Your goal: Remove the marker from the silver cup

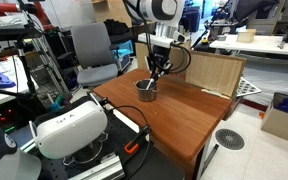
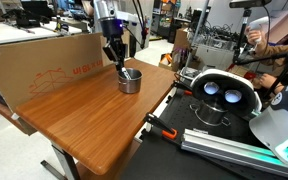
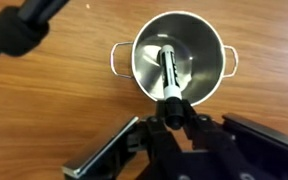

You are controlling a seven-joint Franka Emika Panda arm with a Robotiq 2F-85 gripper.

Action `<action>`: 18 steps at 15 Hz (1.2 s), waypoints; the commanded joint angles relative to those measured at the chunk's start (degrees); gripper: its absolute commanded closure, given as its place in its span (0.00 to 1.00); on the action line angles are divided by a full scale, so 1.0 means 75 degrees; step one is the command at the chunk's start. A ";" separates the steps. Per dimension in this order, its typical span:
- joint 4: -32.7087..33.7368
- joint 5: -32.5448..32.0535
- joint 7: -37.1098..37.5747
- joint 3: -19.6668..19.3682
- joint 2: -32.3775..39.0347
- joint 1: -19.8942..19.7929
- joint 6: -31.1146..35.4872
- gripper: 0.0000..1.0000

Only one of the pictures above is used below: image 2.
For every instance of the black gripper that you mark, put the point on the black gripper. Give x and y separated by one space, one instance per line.
112 28

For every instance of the black and white marker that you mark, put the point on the black and white marker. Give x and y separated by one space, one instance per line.
126 74

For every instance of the white VR controller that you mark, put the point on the white VR controller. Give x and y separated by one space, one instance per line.
259 23

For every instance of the person left forearm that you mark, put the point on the person left forearm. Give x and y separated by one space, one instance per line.
279 89

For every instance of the person right forearm brown sleeve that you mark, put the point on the person right forearm brown sleeve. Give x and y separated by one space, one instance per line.
284 53

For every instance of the silver steel cup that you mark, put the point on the silver steel cup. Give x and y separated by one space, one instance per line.
130 86

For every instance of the person right hand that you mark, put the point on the person right hand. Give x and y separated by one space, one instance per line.
254 36

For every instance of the person left hand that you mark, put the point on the person left hand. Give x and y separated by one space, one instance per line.
268 81

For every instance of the black orange bar clamp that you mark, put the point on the black orange bar clamp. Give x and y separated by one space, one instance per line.
180 86
169 134

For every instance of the small brown cardboard box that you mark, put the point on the small brown cardboard box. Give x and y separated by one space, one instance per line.
181 38

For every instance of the slanted metal pole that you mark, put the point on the slanted metal pole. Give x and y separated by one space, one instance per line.
197 33

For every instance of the large cardboard box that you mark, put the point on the large cardboard box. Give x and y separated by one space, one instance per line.
34 70

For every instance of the grey equipment box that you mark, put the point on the grey equipment box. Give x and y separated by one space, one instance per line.
214 56

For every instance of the white work table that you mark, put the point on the white work table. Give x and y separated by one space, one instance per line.
24 33

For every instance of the black equipment on white table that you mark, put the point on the black equipment on white table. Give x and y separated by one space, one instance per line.
24 18

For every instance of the white VR headset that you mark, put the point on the white VR headset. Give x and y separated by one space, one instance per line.
225 90

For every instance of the tan cardboard sheets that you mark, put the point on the tan cardboard sheets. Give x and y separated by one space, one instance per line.
280 23

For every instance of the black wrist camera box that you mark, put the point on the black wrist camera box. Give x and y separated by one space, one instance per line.
107 52

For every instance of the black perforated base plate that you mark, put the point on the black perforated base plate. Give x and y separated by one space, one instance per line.
180 110

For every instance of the metal table leg frame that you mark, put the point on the metal table leg frame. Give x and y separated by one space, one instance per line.
65 160

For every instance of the black camera stand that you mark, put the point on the black camera stand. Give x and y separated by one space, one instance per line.
242 33

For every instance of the aluminium extrusion rail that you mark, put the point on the aluminium extrusion rail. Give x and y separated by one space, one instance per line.
217 146

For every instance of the black stereo camera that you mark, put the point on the black stereo camera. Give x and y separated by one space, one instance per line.
247 3

